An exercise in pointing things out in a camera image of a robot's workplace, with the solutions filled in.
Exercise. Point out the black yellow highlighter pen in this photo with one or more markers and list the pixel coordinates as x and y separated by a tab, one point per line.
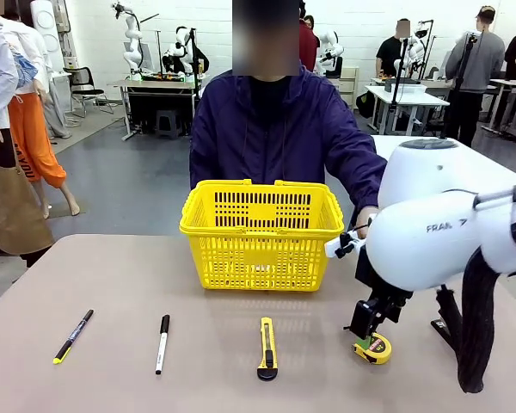
74	335

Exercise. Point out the tall white background robot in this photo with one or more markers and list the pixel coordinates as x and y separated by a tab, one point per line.
131	38

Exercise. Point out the mannequin with orange pants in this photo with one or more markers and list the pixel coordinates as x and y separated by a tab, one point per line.
30	129

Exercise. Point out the white black background robot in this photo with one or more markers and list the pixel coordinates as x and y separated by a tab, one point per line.
180	51

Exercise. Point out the white standing air conditioner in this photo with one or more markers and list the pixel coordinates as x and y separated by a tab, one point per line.
47	26

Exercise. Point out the yellow utility knife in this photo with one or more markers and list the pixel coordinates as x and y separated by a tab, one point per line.
267	348

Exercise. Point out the person in black t-shirt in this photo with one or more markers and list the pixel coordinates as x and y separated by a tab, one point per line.
389	51

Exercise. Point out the black office chair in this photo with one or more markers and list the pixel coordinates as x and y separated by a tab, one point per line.
84	86

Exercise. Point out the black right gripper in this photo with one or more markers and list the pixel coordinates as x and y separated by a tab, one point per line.
389	307

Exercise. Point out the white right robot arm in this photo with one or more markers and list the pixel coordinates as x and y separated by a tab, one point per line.
413	241

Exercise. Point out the black hanging bag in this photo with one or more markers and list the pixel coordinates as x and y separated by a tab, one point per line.
365	104

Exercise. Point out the beige drawer cabinet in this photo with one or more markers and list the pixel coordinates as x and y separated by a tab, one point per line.
349	86

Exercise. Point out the grey background desk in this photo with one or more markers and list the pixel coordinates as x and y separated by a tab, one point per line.
163	84

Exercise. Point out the person in red top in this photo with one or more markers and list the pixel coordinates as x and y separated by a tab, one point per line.
308	43

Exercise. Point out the yellow tape measure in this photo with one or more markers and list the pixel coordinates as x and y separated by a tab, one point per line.
376	351

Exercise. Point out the black stapler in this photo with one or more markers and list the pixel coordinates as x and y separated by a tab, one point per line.
449	314

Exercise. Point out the yellow plastic shopping basket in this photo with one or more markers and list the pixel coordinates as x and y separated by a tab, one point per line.
258	232

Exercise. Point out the white robot beside cabinet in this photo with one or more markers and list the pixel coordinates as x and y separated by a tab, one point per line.
331	49

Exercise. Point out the black camera tripod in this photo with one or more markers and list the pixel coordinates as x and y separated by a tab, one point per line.
397	86
460	77

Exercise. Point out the small white background table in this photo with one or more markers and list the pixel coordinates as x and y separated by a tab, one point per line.
413	96

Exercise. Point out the person's left hand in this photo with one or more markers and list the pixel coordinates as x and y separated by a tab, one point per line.
364	219

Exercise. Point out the person in purple jacket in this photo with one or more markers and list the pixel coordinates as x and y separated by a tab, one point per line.
284	129

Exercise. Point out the white handheld device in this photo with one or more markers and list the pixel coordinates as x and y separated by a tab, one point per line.
332	248

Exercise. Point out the white robot behind tripod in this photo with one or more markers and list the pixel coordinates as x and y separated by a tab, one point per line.
415	51

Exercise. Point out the white marker black cap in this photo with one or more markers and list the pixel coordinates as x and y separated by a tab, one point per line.
162	344

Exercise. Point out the person's left forearm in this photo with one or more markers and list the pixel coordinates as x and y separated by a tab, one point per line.
365	185

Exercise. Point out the mannequin with brown apron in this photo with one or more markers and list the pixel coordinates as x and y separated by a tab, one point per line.
0	193

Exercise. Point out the person in grey sweater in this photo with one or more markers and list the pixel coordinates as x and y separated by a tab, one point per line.
477	60

